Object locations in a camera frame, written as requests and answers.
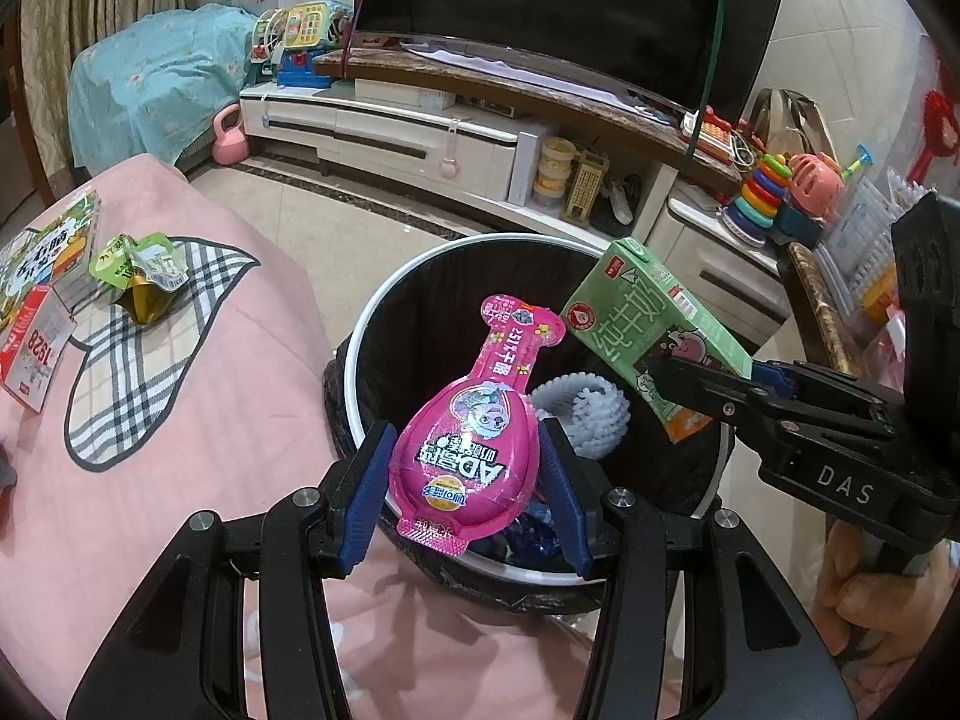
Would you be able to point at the toy cash register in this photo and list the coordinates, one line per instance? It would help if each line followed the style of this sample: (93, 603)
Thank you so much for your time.
(300, 41)

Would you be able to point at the teal cloth covered chair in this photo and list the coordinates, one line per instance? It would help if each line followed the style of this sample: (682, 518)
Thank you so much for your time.
(150, 82)

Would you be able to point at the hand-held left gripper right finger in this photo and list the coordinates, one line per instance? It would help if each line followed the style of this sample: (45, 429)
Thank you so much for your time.
(570, 495)

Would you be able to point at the person's right hand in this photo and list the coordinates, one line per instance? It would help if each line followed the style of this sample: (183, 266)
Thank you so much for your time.
(862, 600)

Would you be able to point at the black television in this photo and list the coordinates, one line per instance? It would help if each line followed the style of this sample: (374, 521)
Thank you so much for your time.
(562, 7)

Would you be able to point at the green thin rod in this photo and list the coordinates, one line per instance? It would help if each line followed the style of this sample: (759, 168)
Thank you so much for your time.
(712, 52)

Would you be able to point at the blue plastic wrapper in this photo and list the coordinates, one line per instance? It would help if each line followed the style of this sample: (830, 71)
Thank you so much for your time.
(525, 532)

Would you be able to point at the green picture book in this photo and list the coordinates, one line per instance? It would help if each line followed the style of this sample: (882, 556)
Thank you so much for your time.
(45, 255)

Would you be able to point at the white bin with black bag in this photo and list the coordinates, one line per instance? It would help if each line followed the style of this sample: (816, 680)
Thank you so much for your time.
(450, 292)

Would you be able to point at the green and gold wrapper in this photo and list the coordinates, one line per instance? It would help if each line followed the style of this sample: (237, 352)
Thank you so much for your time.
(135, 262)

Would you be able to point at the red tassel wall ornament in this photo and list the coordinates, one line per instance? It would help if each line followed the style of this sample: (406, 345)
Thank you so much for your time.
(941, 116)

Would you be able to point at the white foam fruit net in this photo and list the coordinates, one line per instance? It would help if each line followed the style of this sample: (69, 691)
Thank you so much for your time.
(592, 412)

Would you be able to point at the pink egg-shaped packet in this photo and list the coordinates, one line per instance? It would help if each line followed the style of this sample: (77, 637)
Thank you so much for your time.
(465, 450)

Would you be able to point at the yellow lidded jar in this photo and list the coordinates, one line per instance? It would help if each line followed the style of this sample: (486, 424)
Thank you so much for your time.
(559, 154)
(549, 186)

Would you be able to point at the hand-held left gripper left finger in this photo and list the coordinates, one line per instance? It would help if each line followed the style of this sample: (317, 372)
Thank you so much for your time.
(367, 487)

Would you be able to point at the beige tote bag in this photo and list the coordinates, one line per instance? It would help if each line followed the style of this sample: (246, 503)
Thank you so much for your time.
(787, 124)

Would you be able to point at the green milk carton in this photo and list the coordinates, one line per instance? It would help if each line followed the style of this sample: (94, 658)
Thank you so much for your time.
(645, 315)

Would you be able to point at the white television cabinet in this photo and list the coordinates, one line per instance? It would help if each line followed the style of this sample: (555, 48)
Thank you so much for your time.
(390, 127)

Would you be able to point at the clear plastic organiser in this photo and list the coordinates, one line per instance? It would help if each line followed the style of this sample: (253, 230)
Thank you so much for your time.
(862, 240)

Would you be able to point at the pink kettlebell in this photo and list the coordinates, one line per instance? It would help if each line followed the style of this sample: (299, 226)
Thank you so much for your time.
(229, 141)

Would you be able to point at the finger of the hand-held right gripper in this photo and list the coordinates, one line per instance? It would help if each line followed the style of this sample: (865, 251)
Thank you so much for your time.
(705, 390)
(772, 379)

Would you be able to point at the magenta thin rod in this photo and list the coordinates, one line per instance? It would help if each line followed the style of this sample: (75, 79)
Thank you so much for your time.
(358, 7)

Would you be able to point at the red and white box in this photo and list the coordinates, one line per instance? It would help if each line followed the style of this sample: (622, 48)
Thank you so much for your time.
(34, 352)

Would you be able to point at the pink perforated toy ball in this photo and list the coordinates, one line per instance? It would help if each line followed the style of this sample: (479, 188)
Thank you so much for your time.
(814, 184)

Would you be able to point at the beige curtain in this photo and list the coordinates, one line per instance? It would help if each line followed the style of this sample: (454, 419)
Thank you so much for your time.
(97, 7)

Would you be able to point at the olive wooden toy rack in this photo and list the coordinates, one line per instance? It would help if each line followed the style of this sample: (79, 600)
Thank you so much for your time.
(585, 191)

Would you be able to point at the pink printed blanket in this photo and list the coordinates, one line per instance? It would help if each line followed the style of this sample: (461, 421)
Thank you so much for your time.
(240, 427)

